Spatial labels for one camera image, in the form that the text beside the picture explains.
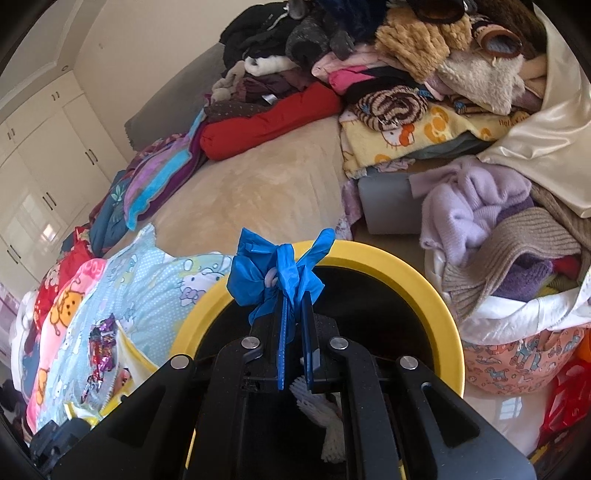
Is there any pink printed laundry basket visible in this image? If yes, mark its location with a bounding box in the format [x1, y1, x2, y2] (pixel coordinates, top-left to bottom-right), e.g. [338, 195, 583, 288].
[462, 323, 591, 395]

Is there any pink cartoon bear blanket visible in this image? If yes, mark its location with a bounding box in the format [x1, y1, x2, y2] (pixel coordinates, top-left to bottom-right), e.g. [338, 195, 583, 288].
[25, 258, 109, 430]

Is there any white cloth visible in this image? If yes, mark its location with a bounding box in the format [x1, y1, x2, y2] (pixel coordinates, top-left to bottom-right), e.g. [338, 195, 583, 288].
[425, 249, 591, 344]

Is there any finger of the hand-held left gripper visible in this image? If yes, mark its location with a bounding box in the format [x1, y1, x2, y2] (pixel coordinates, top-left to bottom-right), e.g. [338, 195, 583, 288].
[30, 418, 95, 476]

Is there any shiny red shopping bag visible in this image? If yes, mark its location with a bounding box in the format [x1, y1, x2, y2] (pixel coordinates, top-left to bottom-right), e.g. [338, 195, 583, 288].
[531, 351, 591, 462]

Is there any purple fleece garment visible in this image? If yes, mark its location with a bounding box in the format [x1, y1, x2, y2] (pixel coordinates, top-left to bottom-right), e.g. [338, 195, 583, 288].
[496, 258, 555, 303]

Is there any blue plastic bag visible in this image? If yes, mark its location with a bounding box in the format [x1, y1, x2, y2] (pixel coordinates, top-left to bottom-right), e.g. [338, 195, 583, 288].
[226, 227, 336, 326]

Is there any lavender knit sweater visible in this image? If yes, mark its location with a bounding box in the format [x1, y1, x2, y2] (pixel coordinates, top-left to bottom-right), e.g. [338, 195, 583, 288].
[409, 157, 536, 268]

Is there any purple striped pillow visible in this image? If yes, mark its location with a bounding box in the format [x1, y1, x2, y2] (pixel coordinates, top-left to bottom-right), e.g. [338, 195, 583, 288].
[124, 108, 208, 232]

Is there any red bolster pillow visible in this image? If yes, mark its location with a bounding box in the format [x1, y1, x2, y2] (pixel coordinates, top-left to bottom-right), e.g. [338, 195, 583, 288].
[201, 87, 342, 161]

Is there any white garment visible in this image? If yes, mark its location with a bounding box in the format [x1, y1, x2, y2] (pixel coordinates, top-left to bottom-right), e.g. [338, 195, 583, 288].
[9, 295, 42, 398]

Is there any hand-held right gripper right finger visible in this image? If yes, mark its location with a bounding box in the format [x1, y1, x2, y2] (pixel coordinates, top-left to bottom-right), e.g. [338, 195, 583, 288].
[299, 293, 536, 480]

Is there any grey upholstered headboard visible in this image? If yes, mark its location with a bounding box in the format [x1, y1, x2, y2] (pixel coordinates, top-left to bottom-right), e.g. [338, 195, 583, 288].
[124, 44, 227, 151]

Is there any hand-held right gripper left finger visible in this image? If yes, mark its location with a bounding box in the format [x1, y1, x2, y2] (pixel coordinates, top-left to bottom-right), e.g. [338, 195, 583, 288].
[51, 300, 291, 480]

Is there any blue floral quilt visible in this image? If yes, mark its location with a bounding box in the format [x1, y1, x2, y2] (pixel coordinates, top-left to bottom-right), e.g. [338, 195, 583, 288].
[88, 171, 139, 257]

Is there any grey box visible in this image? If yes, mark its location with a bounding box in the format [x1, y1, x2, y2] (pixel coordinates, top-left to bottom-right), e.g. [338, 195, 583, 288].
[358, 173, 428, 235]

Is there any white built-in wardrobe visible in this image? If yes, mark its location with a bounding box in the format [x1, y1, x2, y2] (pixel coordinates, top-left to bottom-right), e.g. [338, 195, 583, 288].
[0, 69, 132, 287]

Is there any yellow cartoon blanket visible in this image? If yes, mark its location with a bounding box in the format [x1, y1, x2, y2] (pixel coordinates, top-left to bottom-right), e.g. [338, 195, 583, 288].
[339, 99, 529, 178]

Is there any colourful foil candy wrapper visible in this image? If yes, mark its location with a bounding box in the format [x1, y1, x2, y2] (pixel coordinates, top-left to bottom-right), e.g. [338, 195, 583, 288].
[82, 314, 122, 403]

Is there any small white foam fruit net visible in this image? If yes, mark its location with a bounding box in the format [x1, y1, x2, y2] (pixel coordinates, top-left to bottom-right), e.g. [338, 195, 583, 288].
[290, 375, 348, 463]

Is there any yellow rimmed trash bin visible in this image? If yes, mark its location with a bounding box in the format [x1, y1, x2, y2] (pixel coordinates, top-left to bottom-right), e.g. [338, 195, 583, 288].
[171, 239, 465, 480]

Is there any pile of clothes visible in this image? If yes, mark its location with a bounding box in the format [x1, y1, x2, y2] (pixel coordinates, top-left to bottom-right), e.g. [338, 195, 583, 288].
[205, 0, 555, 121]

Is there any beige ribbed knit sweater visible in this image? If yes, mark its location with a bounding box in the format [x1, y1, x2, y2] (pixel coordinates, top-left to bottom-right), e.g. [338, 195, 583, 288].
[441, 185, 591, 324]

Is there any light blue cartoon cat blanket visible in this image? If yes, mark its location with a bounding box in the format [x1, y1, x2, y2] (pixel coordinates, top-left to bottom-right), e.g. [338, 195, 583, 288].
[34, 224, 236, 432]

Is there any red floral quilt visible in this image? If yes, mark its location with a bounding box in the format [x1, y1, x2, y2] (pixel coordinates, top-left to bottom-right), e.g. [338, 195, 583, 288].
[34, 226, 95, 319]

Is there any pale yellow cartoon bag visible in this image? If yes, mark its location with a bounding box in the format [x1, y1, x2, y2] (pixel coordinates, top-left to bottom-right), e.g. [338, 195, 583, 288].
[111, 323, 160, 407]

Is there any beige plush bed sheet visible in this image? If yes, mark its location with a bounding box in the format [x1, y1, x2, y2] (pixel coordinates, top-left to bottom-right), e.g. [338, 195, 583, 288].
[152, 113, 354, 257]

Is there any cream satin curtain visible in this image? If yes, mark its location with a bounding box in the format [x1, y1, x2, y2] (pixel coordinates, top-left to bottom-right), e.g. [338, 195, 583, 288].
[478, 9, 591, 217]

